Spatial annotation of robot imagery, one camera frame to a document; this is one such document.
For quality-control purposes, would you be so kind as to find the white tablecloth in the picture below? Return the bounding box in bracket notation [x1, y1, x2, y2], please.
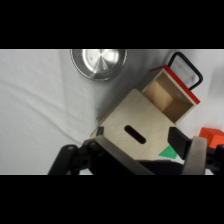
[0, 49, 224, 175]

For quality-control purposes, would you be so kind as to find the wooden box with slot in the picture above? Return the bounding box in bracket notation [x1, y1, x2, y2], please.
[89, 71, 177, 161]

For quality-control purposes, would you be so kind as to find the green toy block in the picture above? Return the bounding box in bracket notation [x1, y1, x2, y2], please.
[157, 145, 179, 159]

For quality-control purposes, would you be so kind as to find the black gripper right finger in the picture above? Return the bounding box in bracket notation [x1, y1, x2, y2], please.
[167, 126, 224, 175]

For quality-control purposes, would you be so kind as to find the round metal bowl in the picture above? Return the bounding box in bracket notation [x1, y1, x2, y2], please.
[69, 49, 128, 82]

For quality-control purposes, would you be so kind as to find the orange object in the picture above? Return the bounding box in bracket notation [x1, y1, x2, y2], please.
[198, 127, 224, 148]

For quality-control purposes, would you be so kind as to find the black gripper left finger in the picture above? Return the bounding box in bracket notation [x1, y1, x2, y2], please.
[48, 134, 156, 175]

